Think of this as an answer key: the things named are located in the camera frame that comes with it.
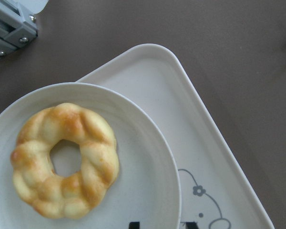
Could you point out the white plate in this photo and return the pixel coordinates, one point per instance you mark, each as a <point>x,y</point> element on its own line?
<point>147,188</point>

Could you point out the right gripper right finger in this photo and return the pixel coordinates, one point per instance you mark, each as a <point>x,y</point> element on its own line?
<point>189,225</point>

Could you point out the cream serving tray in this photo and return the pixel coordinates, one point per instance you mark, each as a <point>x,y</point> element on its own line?
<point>215,192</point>

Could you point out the aluminium frame post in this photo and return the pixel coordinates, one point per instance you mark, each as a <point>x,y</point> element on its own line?
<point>17,26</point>

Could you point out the glazed yellow donut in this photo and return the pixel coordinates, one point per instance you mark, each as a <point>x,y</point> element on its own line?
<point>34,178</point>

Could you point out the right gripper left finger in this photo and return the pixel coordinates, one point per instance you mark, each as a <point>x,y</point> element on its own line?
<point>134,225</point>

